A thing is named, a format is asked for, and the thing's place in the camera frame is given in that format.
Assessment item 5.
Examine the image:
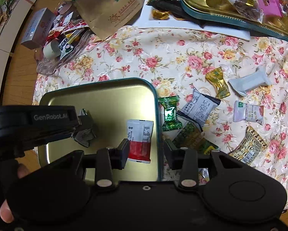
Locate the large teal tin of snacks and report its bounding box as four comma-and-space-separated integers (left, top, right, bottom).
177, 0, 288, 44

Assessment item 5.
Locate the pale lilac snack packet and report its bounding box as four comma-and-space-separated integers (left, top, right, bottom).
233, 100, 265, 126

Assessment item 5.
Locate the red and white sachet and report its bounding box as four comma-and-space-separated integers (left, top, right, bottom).
126, 119, 154, 164

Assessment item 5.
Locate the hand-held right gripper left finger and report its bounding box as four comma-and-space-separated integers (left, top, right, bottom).
48, 138, 130, 188

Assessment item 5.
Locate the green foil candy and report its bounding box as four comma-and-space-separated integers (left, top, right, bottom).
158, 95, 183, 132

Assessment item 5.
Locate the small white cup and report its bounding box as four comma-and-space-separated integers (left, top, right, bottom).
43, 39, 61, 59

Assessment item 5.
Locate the teal tin tray gold inside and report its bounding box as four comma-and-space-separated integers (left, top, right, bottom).
38, 77, 164, 183

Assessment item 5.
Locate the white flat board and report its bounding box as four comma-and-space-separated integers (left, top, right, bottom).
134, 0, 252, 41

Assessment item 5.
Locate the dark blue white snack packet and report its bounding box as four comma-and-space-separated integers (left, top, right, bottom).
177, 88, 222, 128

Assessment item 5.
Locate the pink snack packet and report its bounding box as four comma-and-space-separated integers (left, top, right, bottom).
231, 0, 283, 18

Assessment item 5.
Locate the clear wavy plastic dish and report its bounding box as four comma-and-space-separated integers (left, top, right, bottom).
36, 26, 97, 75

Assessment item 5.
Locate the dark green snack packet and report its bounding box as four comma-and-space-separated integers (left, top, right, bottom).
171, 122, 221, 157

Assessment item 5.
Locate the silver grey snack packet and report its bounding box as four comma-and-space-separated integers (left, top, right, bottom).
71, 109, 97, 148

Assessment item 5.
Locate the gold foil candy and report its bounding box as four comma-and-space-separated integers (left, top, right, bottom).
205, 67, 231, 100

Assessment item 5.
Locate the floral tablecloth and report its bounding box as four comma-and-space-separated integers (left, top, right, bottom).
32, 25, 288, 210

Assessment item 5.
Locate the grey cardboard box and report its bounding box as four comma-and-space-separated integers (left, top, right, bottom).
20, 7, 57, 50

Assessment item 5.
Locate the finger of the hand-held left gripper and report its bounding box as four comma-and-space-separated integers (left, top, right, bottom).
71, 115, 93, 138

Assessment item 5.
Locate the brown paper bag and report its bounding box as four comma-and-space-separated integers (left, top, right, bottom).
75, 0, 147, 40

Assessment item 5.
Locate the gold wrapped chocolate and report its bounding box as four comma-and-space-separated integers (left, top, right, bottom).
151, 9, 170, 20

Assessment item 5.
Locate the cream black patterned snack packet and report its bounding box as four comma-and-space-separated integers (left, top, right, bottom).
228, 125, 272, 166

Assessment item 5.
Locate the plain white grey snack packet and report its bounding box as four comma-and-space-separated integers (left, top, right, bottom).
228, 66, 272, 97

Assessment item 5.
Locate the clear packet of brown snack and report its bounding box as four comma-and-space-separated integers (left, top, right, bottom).
222, 0, 265, 23

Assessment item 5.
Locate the person's left hand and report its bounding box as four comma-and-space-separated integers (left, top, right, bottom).
0, 164, 35, 223

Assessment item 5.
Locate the green and white sachet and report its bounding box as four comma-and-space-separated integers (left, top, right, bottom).
59, 38, 74, 60

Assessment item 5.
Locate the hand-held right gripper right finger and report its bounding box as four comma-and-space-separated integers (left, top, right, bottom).
164, 139, 246, 188

